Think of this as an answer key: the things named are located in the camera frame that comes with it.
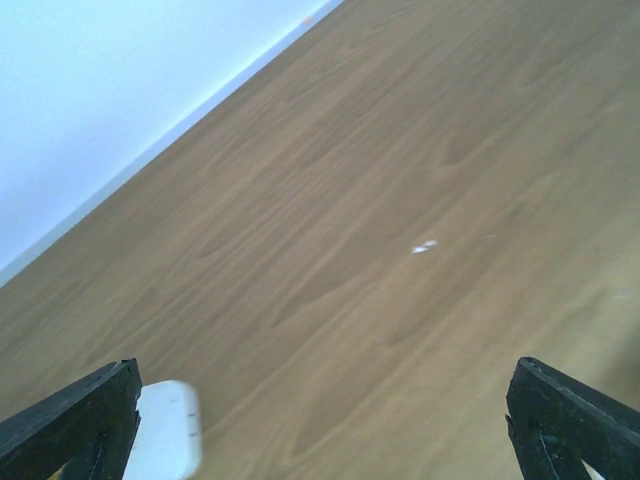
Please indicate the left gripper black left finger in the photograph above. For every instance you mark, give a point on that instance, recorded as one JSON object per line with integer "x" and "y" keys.
{"x": 84, "y": 431}

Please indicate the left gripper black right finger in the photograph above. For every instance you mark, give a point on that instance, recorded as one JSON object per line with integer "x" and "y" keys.
{"x": 560, "y": 427}

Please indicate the white cube adapter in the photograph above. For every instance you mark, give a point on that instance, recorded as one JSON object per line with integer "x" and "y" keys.
{"x": 168, "y": 443}

